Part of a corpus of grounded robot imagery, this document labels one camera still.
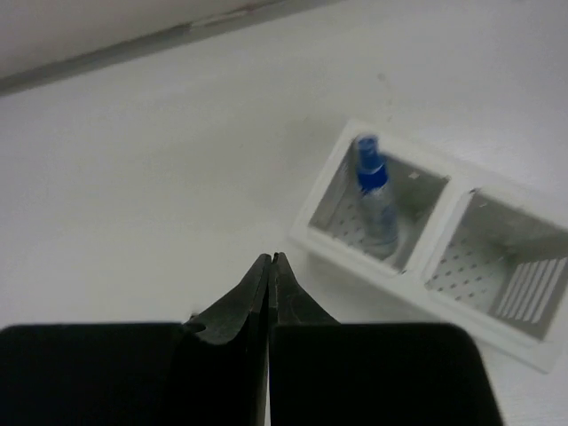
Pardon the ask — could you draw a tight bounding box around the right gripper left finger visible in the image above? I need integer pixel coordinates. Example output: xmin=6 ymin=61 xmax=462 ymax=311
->
xmin=1 ymin=255 xmax=271 ymax=425

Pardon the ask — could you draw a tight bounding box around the white desk organizer box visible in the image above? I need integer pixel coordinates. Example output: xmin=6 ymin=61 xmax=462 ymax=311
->
xmin=291 ymin=120 xmax=567 ymax=372

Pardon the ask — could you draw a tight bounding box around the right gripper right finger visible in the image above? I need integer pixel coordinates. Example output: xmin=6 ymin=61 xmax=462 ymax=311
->
xmin=268 ymin=253 xmax=503 ymax=425

